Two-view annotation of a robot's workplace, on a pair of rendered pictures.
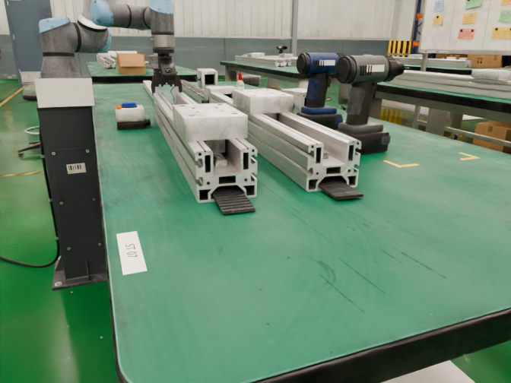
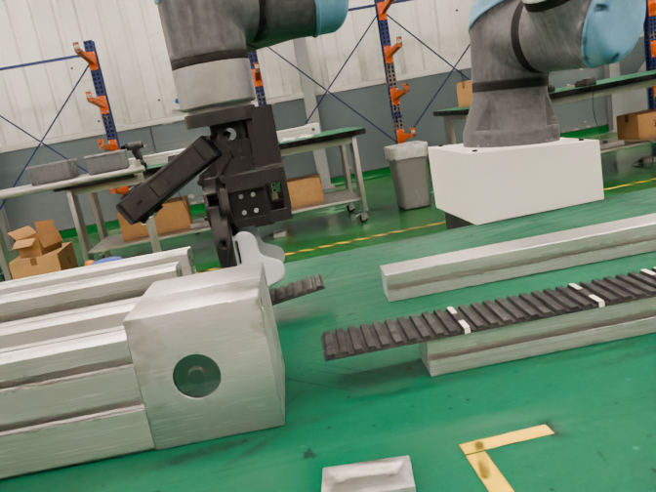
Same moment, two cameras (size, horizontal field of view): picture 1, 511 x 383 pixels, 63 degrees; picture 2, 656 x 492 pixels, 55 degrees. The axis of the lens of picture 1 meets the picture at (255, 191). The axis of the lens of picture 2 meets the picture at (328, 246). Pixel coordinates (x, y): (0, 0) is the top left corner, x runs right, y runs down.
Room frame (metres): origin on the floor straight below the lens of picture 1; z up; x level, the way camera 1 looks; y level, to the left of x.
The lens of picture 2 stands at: (1.71, -0.28, 0.98)
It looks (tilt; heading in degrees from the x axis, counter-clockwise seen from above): 12 degrees down; 106
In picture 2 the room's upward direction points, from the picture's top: 10 degrees counter-clockwise
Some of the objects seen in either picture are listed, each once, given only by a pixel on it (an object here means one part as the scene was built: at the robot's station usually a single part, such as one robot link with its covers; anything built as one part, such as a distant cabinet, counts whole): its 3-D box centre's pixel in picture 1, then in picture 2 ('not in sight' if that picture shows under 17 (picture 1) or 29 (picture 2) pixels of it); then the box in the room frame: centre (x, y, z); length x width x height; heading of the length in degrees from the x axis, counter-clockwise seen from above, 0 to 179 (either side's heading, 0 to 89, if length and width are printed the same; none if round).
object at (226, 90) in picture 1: (218, 100); (215, 342); (1.49, 0.13, 0.83); 0.12 x 0.09 x 0.10; 108
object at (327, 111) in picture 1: (328, 92); not in sight; (1.24, -0.21, 0.89); 0.20 x 0.08 x 0.22; 111
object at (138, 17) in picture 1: (141, 17); (282, 3); (1.52, 0.39, 1.10); 0.11 x 0.11 x 0.08; 45
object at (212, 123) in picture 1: (207, 127); not in sight; (0.77, 0.09, 0.87); 0.16 x 0.11 x 0.07; 18
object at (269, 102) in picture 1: (261, 106); not in sight; (1.07, -0.01, 0.87); 0.16 x 0.11 x 0.07; 18
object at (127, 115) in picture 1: (133, 116); not in sight; (1.24, 0.37, 0.81); 0.10 x 0.08 x 0.06; 108
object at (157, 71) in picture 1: (164, 67); (240, 169); (1.47, 0.31, 0.94); 0.09 x 0.08 x 0.12; 18
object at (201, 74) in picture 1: (205, 79); not in sight; (2.42, 0.29, 0.83); 0.11 x 0.10 x 0.10; 110
